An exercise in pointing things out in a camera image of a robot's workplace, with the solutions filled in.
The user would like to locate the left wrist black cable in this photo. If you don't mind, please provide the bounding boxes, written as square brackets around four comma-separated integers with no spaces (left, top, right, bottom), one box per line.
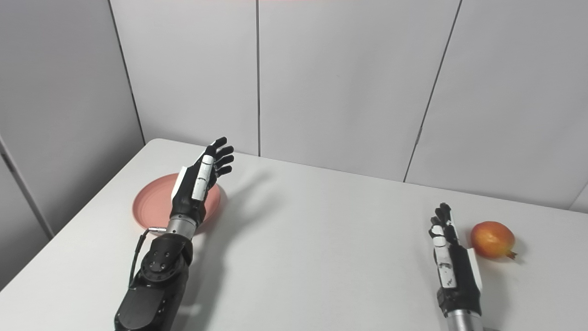
[128,226,167,290]

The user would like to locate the pink round plate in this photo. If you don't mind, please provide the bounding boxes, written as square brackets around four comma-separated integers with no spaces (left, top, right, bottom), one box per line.
[132,173,221,236]

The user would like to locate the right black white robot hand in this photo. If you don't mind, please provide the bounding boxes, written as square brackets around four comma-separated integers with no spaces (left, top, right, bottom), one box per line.
[429,203,483,318]

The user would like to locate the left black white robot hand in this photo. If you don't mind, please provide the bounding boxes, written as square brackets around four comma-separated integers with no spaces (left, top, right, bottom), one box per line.
[169,137,235,227]

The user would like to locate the red yellow pomegranate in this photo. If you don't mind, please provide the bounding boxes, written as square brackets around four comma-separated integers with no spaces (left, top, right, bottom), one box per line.
[470,221,518,260]

